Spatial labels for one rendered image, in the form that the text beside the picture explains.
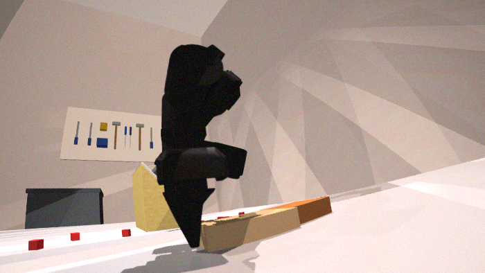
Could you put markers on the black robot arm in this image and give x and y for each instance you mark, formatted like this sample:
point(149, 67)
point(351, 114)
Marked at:
point(197, 88)

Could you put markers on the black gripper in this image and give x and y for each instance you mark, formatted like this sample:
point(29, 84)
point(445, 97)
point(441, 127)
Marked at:
point(183, 169)

